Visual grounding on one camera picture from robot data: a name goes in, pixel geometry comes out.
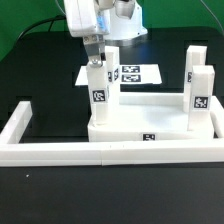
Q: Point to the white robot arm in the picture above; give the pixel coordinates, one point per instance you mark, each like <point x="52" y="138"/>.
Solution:
<point x="126" y="23"/>

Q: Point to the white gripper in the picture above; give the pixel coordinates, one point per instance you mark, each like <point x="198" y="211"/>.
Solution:
<point x="90" y="19"/>

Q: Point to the white U-shaped obstacle frame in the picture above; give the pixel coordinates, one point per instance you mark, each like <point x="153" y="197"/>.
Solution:
<point x="14" y="154"/>

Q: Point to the white desk tabletop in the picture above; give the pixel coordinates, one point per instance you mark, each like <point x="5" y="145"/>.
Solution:
<point x="151" y="116"/>

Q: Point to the white marker sheet with tags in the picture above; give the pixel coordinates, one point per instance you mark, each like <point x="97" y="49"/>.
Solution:
<point x="140" y="74"/>

